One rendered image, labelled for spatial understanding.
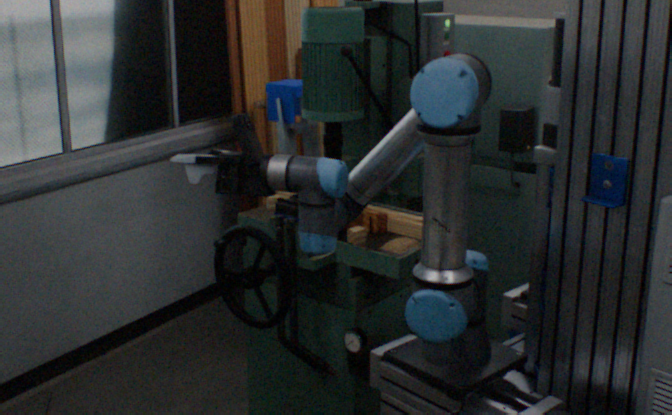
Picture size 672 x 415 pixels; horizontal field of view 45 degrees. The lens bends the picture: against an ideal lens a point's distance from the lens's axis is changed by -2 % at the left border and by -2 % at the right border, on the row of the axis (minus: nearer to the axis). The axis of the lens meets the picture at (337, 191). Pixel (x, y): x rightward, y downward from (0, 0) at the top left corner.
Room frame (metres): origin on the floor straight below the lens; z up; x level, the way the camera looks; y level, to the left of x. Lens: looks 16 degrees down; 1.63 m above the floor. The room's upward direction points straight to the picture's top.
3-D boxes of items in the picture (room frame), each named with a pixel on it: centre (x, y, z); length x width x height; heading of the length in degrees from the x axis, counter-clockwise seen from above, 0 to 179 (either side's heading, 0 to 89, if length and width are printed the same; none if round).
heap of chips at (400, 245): (2.05, -0.17, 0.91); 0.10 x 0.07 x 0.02; 140
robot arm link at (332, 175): (1.57, 0.04, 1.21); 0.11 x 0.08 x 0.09; 68
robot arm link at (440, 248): (1.46, -0.20, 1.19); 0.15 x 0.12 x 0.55; 158
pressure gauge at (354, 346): (1.98, -0.05, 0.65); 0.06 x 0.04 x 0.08; 50
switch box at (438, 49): (2.47, -0.30, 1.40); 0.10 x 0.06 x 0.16; 140
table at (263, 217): (2.19, 0.04, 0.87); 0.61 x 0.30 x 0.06; 50
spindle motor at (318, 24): (2.31, 0.01, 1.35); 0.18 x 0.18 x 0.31
